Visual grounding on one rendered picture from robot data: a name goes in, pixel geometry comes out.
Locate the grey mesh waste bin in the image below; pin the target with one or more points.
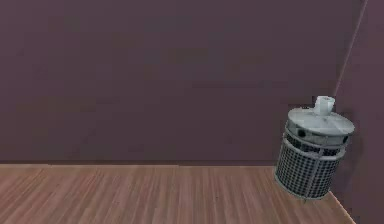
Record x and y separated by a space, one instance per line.
308 166

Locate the white toilet tissue roll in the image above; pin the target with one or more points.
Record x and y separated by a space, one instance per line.
323 105

